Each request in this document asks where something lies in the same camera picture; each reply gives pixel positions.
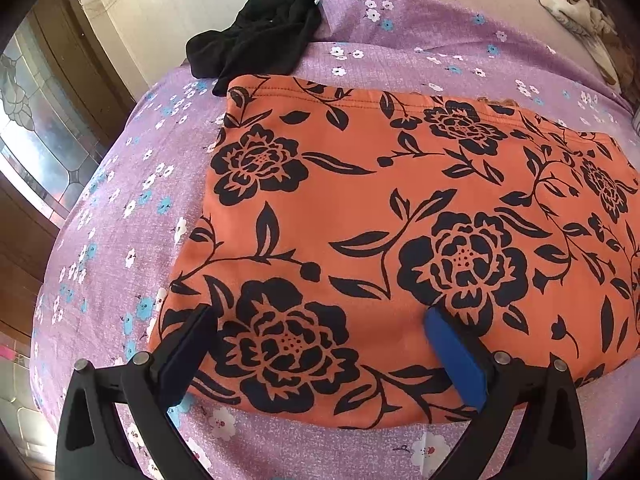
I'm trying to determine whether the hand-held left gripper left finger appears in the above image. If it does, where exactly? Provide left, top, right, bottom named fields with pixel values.
left=55, top=305, right=219, bottom=480

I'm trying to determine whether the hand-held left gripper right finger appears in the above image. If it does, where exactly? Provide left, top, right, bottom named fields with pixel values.
left=424, top=306, right=588, bottom=480

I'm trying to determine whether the orange black floral garment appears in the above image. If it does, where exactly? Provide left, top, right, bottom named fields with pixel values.
left=148, top=74, right=640, bottom=431

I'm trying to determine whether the purple floral bed sheet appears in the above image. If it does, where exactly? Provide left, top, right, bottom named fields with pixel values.
left=27, top=0, right=640, bottom=480

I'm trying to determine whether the stained glass door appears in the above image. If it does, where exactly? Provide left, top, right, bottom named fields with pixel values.
left=0, top=25, right=111, bottom=221

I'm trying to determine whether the beige patterned blanket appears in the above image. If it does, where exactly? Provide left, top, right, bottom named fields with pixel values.
left=537, top=0, right=631, bottom=86

